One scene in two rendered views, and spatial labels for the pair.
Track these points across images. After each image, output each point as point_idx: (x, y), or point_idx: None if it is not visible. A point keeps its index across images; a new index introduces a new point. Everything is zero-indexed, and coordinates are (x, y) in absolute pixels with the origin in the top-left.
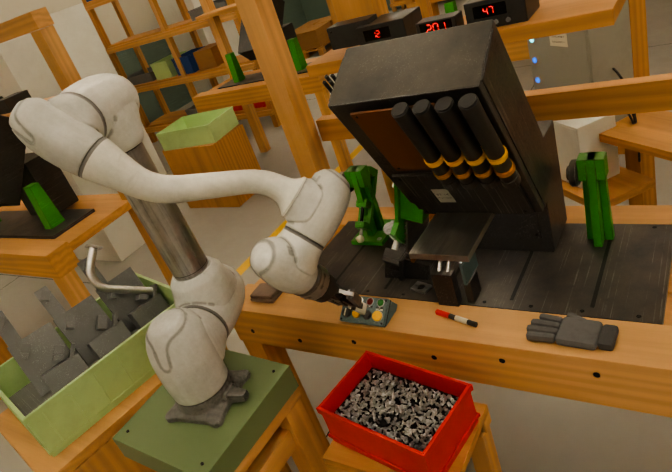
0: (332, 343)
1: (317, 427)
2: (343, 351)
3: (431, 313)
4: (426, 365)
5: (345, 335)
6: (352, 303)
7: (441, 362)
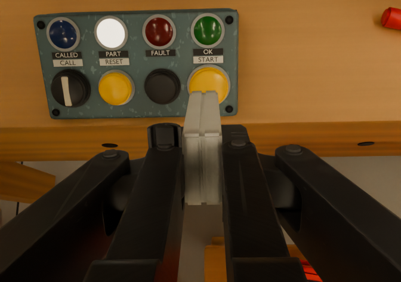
0: (34, 150)
1: (18, 171)
2: (73, 155)
3: (360, 23)
4: (323, 151)
5: (79, 140)
6: (326, 281)
7: (377, 146)
